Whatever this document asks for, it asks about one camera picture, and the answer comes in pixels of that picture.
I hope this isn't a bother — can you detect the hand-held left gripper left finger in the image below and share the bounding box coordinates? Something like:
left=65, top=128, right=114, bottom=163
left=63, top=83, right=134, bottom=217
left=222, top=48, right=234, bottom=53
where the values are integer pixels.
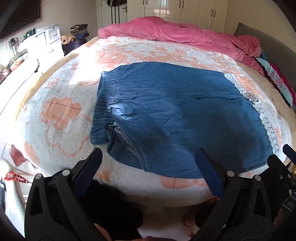
left=24, top=148, right=103, bottom=241

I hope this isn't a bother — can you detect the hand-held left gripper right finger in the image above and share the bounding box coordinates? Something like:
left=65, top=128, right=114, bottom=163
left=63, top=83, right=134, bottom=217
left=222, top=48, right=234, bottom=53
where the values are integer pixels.
left=192, top=147, right=274, bottom=241

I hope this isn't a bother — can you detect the white orange printed blanket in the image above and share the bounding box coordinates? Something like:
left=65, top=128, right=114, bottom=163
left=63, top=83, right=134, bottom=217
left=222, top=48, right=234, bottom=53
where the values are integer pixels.
left=15, top=35, right=292, bottom=207

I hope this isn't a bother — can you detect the white wardrobe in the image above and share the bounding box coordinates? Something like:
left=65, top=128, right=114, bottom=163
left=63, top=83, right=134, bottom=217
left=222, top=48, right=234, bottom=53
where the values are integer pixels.
left=127, top=0, right=229, bottom=33

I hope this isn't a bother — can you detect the blue denim skirt with lace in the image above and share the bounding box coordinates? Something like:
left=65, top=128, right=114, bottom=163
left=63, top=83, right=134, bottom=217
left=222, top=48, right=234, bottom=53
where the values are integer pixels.
left=90, top=61, right=281, bottom=179

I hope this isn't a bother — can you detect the red bead string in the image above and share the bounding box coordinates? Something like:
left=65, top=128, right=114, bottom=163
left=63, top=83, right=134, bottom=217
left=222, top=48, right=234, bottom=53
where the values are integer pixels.
left=3, top=171, right=31, bottom=184

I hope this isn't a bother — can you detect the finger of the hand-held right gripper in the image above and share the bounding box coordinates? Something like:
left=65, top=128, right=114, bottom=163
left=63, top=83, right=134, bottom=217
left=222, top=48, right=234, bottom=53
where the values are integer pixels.
left=267, top=154, right=292, bottom=183
left=282, top=144, right=296, bottom=163

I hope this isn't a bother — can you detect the wall television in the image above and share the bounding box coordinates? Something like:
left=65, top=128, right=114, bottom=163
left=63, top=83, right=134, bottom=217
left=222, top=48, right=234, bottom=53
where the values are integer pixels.
left=0, top=0, right=41, bottom=36

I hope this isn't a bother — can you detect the stack of folded colourful clothes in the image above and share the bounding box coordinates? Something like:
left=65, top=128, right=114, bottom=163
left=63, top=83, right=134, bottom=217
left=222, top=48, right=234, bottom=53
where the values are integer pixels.
left=254, top=50, right=296, bottom=108

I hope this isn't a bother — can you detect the white door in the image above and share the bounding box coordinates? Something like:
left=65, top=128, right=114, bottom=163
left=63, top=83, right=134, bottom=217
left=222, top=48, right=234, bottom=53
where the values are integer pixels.
left=95, top=0, right=128, bottom=31

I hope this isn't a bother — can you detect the pink duvet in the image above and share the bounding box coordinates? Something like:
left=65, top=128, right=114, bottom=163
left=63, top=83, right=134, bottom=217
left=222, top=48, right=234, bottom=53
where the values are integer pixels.
left=98, top=16, right=266, bottom=76

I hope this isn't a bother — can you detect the grey padded headboard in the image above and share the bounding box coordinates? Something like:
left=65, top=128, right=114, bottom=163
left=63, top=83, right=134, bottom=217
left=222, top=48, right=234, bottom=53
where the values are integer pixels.
left=233, top=22, right=296, bottom=77

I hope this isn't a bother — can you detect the pile of clothes on chair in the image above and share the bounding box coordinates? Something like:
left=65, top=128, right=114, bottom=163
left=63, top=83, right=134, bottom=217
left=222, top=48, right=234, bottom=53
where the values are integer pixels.
left=61, top=23, right=90, bottom=56

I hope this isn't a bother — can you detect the white drawer cabinet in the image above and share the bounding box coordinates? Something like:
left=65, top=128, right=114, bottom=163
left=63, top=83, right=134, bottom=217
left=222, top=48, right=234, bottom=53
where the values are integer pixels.
left=23, top=24, right=64, bottom=61

